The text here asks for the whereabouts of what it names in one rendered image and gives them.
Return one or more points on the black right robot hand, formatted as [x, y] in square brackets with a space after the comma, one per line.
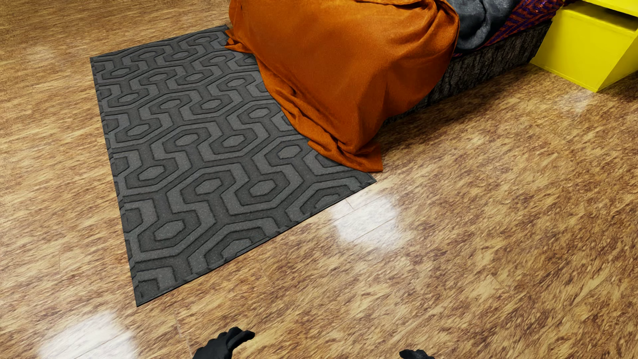
[414, 354]

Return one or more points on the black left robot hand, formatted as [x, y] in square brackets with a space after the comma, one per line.
[222, 345]

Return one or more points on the dark textured bed base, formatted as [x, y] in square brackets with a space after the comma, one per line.
[478, 70]

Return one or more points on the orange bed blanket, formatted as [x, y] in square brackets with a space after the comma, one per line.
[349, 65]

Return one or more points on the grey geometric patterned rug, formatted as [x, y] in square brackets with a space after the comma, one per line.
[199, 164]

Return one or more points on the grey crumpled blanket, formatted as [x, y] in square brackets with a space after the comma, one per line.
[478, 20]

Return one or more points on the yellow nightstand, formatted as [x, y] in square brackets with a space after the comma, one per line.
[583, 45]

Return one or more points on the red purple woven bedspread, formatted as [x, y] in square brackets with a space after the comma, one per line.
[523, 17]

